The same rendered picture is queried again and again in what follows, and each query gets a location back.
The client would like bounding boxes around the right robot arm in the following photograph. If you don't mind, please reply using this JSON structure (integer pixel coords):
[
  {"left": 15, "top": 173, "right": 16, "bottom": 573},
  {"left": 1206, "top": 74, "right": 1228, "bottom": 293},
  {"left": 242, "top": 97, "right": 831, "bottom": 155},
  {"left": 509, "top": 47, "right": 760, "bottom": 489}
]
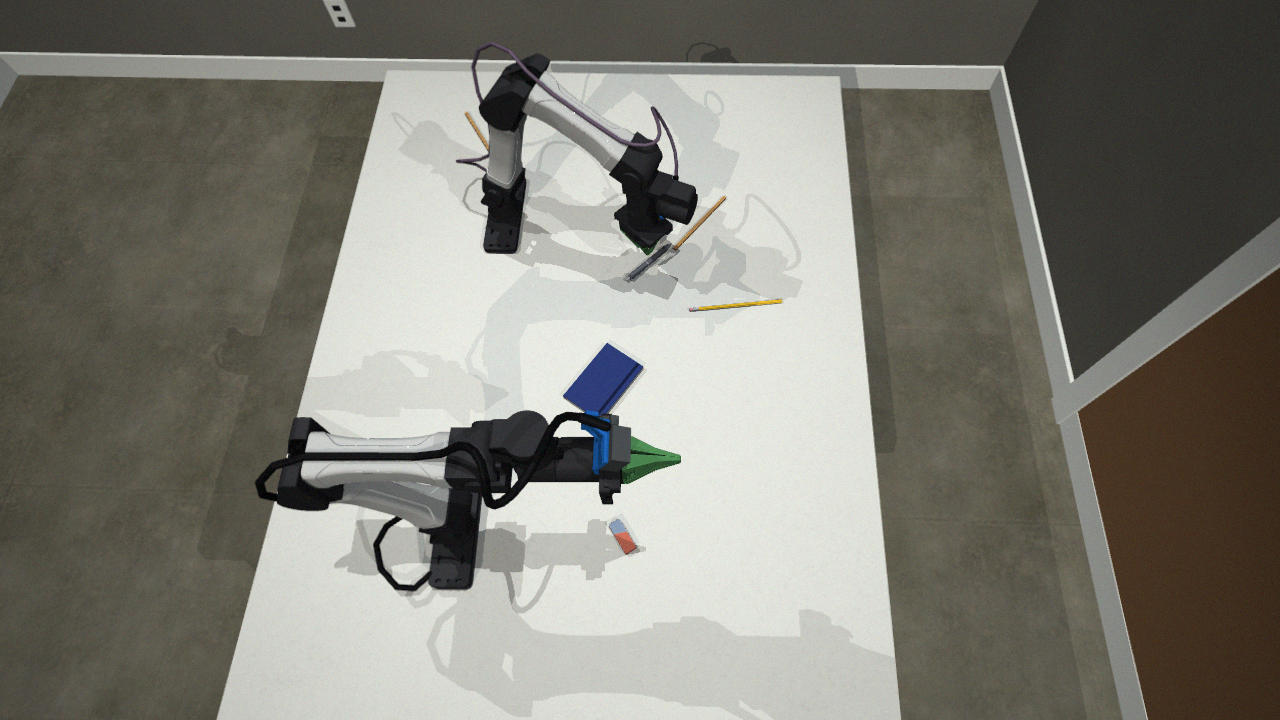
[{"left": 276, "top": 410, "right": 631, "bottom": 588}]

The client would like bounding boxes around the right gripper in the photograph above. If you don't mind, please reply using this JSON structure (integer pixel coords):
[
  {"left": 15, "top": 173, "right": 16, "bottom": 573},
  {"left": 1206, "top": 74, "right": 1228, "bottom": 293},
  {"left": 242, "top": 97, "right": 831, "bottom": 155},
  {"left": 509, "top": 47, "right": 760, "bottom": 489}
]
[{"left": 556, "top": 410, "right": 681, "bottom": 505}]

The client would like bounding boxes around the red and blue eraser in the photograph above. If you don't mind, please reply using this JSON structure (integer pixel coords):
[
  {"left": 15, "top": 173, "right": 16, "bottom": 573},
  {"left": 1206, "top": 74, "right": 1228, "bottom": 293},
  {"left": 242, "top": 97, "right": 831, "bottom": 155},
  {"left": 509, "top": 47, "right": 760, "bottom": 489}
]
[{"left": 609, "top": 519, "right": 636, "bottom": 555}]

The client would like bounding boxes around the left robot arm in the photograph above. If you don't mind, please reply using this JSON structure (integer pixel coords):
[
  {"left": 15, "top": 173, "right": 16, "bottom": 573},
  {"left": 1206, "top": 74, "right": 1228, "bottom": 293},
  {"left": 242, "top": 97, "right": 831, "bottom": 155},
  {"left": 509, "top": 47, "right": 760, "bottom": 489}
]
[{"left": 479, "top": 54, "right": 698, "bottom": 252}]

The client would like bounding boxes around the dark grey ballpoint pen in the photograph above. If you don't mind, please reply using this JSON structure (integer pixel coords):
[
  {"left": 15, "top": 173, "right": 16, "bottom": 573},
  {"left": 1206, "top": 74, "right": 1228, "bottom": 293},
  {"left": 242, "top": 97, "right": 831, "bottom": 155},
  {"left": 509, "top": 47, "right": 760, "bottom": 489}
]
[{"left": 625, "top": 243, "right": 671, "bottom": 282}]

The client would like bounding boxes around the tan thin rod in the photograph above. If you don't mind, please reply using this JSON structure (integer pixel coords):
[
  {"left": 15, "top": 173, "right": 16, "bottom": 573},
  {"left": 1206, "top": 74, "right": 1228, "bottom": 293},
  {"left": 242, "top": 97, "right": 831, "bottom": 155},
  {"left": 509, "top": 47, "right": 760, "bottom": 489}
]
[
  {"left": 673, "top": 196, "right": 726, "bottom": 251},
  {"left": 465, "top": 111, "right": 489, "bottom": 152}
]

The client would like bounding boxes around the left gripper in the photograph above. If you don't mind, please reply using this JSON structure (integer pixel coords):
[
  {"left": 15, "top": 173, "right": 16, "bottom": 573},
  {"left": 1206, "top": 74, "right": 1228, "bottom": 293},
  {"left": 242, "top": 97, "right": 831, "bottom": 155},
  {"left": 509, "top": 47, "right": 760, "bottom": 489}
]
[{"left": 614, "top": 202, "right": 673, "bottom": 256}]

